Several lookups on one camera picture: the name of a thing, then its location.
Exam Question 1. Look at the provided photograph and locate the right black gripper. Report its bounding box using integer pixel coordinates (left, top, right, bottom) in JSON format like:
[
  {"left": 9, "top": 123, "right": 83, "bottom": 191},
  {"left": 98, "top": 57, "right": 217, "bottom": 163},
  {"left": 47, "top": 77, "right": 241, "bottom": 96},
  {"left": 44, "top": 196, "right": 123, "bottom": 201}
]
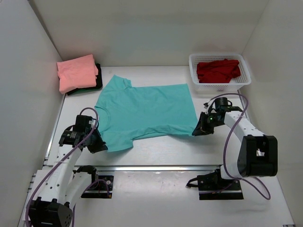
[{"left": 192, "top": 112, "right": 224, "bottom": 136}]

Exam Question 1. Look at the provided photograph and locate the teal t shirt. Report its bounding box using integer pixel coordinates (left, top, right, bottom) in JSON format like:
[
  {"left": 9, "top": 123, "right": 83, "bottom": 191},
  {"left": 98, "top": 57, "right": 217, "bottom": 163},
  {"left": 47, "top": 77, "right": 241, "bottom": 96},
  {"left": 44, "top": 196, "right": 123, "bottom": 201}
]
[{"left": 95, "top": 75, "right": 197, "bottom": 152}]

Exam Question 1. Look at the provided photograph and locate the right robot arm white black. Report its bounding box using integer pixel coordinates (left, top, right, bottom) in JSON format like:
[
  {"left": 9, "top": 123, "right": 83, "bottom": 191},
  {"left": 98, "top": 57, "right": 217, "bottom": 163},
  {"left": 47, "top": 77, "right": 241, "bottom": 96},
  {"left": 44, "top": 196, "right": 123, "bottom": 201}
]
[{"left": 192, "top": 97, "right": 278, "bottom": 190}]

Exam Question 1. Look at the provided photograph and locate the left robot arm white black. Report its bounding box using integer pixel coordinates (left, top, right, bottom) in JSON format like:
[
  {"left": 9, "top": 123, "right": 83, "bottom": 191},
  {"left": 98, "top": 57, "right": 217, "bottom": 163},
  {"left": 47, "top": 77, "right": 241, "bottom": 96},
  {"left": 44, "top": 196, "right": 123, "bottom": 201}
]
[{"left": 25, "top": 114, "right": 108, "bottom": 227}]

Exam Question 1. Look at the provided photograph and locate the green folded t shirt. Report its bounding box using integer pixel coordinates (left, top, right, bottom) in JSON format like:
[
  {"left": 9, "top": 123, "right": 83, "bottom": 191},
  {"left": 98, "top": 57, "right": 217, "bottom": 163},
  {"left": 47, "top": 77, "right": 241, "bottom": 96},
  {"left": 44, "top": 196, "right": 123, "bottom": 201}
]
[{"left": 69, "top": 88, "right": 97, "bottom": 94}]

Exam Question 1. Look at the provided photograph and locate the white plastic basket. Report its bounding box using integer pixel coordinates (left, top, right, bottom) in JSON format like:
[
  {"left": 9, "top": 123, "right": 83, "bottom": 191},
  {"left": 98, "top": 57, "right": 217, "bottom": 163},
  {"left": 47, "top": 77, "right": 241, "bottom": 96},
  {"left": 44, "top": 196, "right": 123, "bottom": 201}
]
[{"left": 189, "top": 53, "right": 251, "bottom": 92}]

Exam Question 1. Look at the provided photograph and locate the red t shirt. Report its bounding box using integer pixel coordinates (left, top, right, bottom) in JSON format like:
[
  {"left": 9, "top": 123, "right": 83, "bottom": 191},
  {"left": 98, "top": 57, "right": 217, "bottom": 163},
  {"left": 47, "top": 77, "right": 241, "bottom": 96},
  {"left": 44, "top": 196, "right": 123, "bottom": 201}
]
[{"left": 196, "top": 59, "right": 241, "bottom": 84}]

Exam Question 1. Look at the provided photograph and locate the black folded t shirt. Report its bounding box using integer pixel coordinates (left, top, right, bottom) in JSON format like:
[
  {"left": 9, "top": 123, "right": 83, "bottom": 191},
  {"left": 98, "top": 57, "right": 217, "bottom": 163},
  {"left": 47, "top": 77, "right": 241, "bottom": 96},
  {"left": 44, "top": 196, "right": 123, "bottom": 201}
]
[{"left": 66, "top": 63, "right": 103, "bottom": 96}]

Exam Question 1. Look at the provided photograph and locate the pink folded t shirt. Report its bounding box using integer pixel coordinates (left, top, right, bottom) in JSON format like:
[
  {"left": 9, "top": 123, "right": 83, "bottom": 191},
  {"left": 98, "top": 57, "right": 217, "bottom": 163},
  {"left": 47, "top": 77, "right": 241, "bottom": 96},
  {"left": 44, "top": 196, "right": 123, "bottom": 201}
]
[{"left": 57, "top": 54, "right": 98, "bottom": 94}]

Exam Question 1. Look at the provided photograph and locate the aluminium rail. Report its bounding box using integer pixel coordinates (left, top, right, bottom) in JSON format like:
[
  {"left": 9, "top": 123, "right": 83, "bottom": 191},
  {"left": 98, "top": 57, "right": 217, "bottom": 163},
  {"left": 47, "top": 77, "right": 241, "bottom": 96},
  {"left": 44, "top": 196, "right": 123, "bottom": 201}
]
[{"left": 42, "top": 165, "right": 266, "bottom": 172}]

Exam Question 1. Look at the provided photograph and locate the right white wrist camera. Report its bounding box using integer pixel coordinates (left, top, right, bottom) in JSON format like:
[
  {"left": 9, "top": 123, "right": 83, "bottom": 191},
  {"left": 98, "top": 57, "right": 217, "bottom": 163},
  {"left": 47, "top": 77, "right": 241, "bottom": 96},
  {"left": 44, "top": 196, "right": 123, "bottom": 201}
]
[{"left": 204, "top": 100, "right": 214, "bottom": 112}]

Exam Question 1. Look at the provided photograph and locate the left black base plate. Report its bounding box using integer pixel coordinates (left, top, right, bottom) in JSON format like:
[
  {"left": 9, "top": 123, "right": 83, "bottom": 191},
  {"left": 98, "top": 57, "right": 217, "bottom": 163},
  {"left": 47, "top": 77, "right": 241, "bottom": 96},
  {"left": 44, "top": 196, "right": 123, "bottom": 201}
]
[{"left": 81, "top": 167, "right": 114, "bottom": 199}]

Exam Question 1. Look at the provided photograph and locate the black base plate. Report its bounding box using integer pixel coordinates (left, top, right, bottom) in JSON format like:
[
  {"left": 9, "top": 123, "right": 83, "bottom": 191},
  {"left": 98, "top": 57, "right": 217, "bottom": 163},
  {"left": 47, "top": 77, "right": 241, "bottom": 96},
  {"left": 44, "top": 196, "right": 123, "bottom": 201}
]
[
  {"left": 186, "top": 169, "right": 244, "bottom": 201},
  {"left": 81, "top": 167, "right": 114, "bottom": 199}
]

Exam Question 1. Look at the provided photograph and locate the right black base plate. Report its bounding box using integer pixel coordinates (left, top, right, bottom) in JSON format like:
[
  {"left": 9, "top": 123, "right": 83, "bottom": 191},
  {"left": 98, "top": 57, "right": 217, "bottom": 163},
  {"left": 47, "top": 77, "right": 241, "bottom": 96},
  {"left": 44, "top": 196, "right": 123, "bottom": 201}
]
[{"left": 186, "top": 169, "right": 244, "bottom": 201}]

